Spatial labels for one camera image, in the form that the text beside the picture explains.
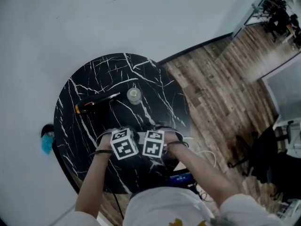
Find black waste bin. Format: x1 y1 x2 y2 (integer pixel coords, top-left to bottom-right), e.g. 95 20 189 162
41 123 55 136

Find person's white shirt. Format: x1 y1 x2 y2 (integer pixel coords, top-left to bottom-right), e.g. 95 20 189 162
70 186 283 226

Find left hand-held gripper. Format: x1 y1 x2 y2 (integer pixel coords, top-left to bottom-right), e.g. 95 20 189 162
110 128 139 160

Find black office chair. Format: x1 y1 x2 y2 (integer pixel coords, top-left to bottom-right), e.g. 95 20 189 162
227 126 278 176
249 149 301 202
267 8 301 49

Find black metal rack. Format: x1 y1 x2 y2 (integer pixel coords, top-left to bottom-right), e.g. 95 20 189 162
258 0 287 16

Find white cabinet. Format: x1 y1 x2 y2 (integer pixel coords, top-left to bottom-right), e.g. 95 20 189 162
47 203 106 226

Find person's left forearm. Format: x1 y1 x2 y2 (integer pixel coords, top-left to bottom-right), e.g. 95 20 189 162
74 151 116 218

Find white cable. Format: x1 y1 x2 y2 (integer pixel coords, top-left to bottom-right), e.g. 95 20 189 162
181 136 217 169

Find person's left hand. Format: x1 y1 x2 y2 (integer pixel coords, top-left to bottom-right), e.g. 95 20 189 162
97 135 114 150

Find frosted glass partition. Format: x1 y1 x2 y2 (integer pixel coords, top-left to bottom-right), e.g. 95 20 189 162
261 61 301 122

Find clear glass bottle gold cap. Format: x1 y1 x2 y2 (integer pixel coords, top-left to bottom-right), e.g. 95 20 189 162
127 87 143 105

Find person's right hand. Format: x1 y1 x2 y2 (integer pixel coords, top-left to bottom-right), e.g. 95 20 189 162
163 134 181 148

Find blue plastic bag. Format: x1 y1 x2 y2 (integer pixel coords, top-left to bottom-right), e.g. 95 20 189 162
41 132 55 155

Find glass door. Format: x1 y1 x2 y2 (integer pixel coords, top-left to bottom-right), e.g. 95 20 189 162
231 0 277 39

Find black wrist strap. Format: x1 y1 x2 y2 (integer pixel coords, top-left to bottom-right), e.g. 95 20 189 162
164 140 190 150
88 149 115 157

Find white desk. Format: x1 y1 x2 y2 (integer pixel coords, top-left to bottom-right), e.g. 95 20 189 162
272 118 301 160

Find thin black cable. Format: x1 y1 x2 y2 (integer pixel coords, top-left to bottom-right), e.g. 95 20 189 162
110 189 125 221

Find tangled black cables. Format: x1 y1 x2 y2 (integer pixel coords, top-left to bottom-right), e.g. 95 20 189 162
196 187 214 202

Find black device with blue screen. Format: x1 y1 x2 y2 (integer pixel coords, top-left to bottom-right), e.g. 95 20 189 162
169 172 196 187

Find black and orange tool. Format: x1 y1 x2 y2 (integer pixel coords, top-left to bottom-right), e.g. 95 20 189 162
74 92 122 114

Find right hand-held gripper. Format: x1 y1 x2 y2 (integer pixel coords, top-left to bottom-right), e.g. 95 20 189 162
142 129 182 159

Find person's right forearm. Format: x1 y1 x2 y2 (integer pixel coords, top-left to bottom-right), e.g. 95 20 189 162
164 145 240 207

